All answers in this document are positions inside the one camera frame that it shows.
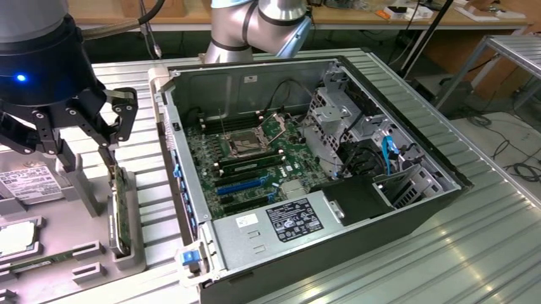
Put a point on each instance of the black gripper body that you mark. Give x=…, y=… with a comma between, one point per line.
x=42, y=69

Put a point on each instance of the green graphics card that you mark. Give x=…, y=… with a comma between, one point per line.
x=120, y=221

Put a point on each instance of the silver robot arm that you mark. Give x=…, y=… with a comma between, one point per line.
x=229, y=31

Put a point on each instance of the silver hard disk drive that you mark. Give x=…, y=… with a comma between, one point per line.
x=26, y=183

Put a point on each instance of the blue card retainer strip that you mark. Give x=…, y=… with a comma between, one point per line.
x=174, y=171

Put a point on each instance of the thin locking lever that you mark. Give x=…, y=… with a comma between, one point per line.
x=221, y=123

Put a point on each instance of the black RAM slot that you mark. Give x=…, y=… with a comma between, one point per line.
x=249, y=157
x=233, y=126
x=230, y=119

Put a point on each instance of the grey parts rack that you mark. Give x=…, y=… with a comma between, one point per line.
x=63, y=228

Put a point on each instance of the CPU socket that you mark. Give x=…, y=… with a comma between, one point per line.
x=245, y=145

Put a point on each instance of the black expansion slot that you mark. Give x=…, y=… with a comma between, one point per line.
x=237, y=181
x=245, y=200
x=247, y=207

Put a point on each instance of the dark RAM stick white label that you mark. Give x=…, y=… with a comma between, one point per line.
x=249, y=166

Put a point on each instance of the silver CPU chip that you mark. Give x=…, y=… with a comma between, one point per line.
x=15, y=237

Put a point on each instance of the metal socket cover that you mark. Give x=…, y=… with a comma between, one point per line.
x=274, y=126

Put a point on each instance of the green RAM stick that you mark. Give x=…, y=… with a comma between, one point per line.
x=38, y=262

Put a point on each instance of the green motherboard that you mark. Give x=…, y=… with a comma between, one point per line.
x=295, y=158

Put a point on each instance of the silver chipset heatsink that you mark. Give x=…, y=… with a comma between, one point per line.
x=293, y=188

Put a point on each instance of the blue case latch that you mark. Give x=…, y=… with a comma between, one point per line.
x=189, y=257

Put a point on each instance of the silver power supply unit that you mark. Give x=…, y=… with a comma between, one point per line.
x=245, y=240

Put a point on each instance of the silver disk bay cage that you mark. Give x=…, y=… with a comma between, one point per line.
x=329, y=114

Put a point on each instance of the black plastic shroud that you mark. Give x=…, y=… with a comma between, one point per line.
x=354, y=199

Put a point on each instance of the black open PC case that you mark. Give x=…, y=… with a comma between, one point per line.
x=338, y=253

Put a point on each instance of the vented silver disk bay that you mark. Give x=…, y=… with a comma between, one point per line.
x=405, y=190

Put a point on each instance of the small orange box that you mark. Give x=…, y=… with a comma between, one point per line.
x=382, y=14

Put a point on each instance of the small black device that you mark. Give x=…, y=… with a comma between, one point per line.
x=396, y=9

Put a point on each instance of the black slanted pole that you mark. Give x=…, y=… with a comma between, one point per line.
x=426, y=35

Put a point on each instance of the flat white box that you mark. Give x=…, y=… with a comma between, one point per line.
x=418, y=14

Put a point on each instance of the dark grey box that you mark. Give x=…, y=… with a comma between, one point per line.
x=456, y=92

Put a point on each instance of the large brown box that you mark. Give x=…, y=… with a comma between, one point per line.
x=456, y=54

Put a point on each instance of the white flat carton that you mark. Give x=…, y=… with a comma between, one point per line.
x=477, y=12

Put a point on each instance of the wooden desk white frame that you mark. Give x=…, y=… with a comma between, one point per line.
x=190, y=12

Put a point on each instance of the metal frame slatted table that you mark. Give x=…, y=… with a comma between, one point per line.
x=520, y=50

